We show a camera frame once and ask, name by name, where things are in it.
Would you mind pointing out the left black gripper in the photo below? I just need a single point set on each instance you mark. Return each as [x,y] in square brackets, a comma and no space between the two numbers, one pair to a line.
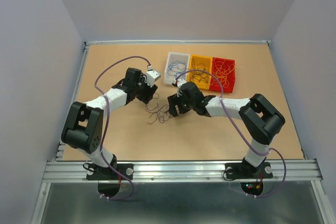
[148,90]

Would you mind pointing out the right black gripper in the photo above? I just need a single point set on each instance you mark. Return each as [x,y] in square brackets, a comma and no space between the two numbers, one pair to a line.
[174,100]

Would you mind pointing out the white plastic bin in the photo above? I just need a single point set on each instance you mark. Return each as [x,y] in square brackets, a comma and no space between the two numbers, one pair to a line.
[176,64]

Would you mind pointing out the yellow plastic bin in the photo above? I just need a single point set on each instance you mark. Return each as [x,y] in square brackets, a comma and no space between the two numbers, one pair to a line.
[201,66]

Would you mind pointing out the red plastic bin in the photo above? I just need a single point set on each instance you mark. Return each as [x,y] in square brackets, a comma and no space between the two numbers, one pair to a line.
[224,70]

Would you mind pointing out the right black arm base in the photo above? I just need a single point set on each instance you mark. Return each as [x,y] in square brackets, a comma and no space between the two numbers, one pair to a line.
[244,170]

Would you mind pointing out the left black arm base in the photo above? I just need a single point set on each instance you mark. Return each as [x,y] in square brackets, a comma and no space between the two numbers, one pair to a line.
[96,173]

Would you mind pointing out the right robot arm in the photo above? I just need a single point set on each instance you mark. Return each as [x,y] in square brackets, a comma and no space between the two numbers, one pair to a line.
[256,120]

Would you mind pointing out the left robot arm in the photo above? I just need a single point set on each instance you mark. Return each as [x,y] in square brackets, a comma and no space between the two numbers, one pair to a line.
[83,129]

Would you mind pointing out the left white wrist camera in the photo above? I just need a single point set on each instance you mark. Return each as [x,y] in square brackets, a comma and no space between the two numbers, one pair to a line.
[152,76]

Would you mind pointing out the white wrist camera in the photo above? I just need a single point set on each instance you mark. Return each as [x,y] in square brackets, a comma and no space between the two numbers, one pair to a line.
[152,76]
[178,84]

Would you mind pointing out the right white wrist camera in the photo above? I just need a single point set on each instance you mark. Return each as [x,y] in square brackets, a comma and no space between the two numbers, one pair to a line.
[178,84]

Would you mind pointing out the aluminium front rail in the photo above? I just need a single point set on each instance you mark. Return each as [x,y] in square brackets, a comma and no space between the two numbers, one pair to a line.
[176,172]

